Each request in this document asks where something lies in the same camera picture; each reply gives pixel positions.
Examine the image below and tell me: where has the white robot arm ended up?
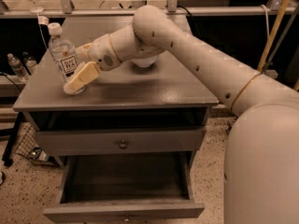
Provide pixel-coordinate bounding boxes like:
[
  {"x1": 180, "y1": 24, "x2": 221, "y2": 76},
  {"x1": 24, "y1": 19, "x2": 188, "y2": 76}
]
[{"x1": 64, "y1": 6, "x2": 299, "y2": 224}]

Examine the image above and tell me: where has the yellow metal ladder frame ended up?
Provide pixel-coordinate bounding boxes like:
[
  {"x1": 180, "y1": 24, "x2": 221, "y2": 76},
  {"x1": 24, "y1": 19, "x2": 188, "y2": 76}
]
[{"x1": 256, "y1": 0, "x2": 299, "y2": 91}]

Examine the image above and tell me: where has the round metal drawer knob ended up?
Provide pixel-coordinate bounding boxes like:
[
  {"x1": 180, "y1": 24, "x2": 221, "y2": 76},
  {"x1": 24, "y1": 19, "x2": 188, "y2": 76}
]
[{"x1": 119, "y1": 140, "x2": 127, "y2": 149}]

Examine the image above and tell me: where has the water bottle on left ledge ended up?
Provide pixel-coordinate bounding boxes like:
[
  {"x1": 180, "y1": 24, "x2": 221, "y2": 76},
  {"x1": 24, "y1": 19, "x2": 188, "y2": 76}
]
[{"x1": 7, "y1": 53, "x2": 29, "y2": 83}]

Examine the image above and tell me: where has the grey wooden drawer cabinet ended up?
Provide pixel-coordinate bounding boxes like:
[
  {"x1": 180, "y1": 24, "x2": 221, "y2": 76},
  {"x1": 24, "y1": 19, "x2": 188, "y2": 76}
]
[{"x1": 12, "y1": 15, "x2": 219, "y2": 224}]

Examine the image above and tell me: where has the closed grey top drawer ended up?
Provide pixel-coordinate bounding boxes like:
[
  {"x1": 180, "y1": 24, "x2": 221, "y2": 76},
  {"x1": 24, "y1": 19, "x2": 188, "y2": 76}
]
[{"x1": 35, "y1": 127, "x2": 206, "y2": 156}]

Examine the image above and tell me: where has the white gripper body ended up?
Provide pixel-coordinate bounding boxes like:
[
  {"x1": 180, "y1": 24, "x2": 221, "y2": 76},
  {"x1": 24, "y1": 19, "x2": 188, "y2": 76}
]
[{"x1": 88, "y1": 35, "x2": 121, "y2": 71}]

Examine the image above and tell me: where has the black wire basket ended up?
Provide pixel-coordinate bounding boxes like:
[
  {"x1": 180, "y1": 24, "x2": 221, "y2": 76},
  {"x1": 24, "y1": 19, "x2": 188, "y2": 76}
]
[{"x1": 15, "y1": 125, "x2": 58, "y2": 167}]

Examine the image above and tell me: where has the black stand leg left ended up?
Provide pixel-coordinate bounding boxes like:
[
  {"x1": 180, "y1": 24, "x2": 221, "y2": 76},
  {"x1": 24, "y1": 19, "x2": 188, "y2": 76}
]
[{"x1": 1, "y1": 112, "x2": 23, "y2": 167}]

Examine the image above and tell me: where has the white ceramic bowl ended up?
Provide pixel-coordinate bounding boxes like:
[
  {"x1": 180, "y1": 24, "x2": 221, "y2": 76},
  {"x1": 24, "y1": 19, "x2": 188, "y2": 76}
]
[{"x1": 132, "y1": 56, "x2": 158, "y2": 68}]

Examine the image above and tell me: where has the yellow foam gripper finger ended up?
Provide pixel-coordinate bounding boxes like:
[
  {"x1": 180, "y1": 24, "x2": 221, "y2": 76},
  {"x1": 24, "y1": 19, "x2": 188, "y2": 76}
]
[
  {"x1": 64, "y1": 62, "x2": 101, "y2": 94},
  {"x1": 76, "y1": 43, "x2": 91, "y2": 63}
]

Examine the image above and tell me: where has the open grey middle drawer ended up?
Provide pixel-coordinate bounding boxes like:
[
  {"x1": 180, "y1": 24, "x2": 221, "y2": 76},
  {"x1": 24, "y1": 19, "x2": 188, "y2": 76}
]
[{"x1": 44, "y1": 152, "x2": 205, "y2": 223}]

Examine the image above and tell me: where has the dark bottle on left ledge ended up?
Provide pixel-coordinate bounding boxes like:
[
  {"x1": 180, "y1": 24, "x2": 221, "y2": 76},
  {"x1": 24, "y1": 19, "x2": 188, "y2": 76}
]
[{"x1": 22, "y1": 52, "x2": 37, "y2": 75}]

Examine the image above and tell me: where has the clear tea bottle white cap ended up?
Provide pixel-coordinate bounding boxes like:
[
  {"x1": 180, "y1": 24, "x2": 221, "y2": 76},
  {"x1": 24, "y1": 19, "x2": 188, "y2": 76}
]
[{"x1": 48, "y1": 22, "x2": 78, "y2": 84}]

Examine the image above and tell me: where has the black cable behind cabinet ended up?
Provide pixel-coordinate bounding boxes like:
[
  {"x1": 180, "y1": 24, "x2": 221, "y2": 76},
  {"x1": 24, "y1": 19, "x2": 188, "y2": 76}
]
[{"x1": 178, "y1": 6, "x2": 200, "y2": 37}]

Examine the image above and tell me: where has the white lamp with cord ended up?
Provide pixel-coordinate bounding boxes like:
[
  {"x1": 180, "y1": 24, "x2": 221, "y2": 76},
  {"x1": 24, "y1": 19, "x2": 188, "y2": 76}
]
[{"x1": 27, "y1": 0, "x2": 50, "y2": 49}]

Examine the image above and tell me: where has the white cable at right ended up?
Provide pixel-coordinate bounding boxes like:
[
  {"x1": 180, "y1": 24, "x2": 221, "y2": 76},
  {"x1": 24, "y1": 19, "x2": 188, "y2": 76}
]
[{"x1": 260, "y1": 5, "x2": 271, "y2": 35}]

